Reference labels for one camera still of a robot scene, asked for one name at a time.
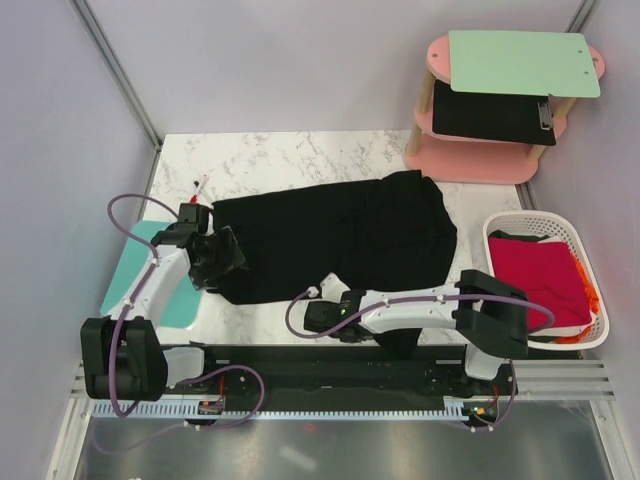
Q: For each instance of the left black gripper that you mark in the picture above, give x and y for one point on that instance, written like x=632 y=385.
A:
x=228 y=259

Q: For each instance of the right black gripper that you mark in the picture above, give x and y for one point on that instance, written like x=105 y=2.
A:
x=365 y=338

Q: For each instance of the black t shirt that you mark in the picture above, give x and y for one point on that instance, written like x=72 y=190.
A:
x=391 y=234

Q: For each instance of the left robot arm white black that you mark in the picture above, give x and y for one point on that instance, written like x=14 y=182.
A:
x=123 y=358

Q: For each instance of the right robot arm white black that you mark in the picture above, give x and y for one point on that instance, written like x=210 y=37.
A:
x=490 y=314

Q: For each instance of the teal cutting mat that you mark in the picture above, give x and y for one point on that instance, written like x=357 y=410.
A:
x=179 y=310

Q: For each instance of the red white marker pen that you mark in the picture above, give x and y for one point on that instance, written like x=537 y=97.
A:
x=200 y=194

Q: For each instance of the dark green garment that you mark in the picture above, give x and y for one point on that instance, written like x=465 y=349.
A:
x=500 y=234

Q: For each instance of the pink two-tier shelf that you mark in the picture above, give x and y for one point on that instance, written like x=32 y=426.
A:
x=457 y=159

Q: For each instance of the white plastic laundry basket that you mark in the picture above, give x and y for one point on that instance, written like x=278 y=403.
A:
x=530 y=222

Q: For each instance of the magenta t shirt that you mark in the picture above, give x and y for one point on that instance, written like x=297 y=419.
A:
x=546 y=272

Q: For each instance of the orange garment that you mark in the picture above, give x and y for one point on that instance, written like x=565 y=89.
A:
x=593 y=301

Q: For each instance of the black clipboard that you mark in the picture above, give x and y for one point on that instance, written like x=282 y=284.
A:
x=495 y=117

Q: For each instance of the green clipboard board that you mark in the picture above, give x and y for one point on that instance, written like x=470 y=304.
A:
x=522 y=63

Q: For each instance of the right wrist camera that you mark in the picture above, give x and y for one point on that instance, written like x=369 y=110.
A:
x=337 y=302

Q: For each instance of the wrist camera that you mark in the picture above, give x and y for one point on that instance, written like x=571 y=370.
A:
x=337 y=302
x=195 y=217

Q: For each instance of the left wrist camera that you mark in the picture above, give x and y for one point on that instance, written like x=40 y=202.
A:
x=195 y=217

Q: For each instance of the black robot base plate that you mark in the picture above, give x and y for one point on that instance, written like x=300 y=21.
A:
x=342 y=376

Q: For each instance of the white slotted cable duct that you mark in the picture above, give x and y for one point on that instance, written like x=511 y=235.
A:
x=175 y=407

